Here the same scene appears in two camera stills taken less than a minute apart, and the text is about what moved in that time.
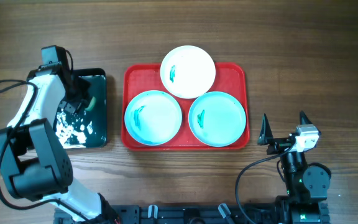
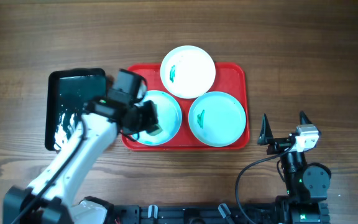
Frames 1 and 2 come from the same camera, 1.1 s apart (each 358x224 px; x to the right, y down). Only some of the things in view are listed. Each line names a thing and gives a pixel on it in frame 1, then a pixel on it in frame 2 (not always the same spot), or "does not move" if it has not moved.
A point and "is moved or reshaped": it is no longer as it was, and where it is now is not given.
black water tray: x=84 y=129 does not move
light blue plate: x=153 y=117 does not move
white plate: x=188 y=71 does not move
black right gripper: x=278 y=144 does not move
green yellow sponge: x=91 y=104 is moved or reshaped
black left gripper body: x=76 y=98 to x=136 y=116
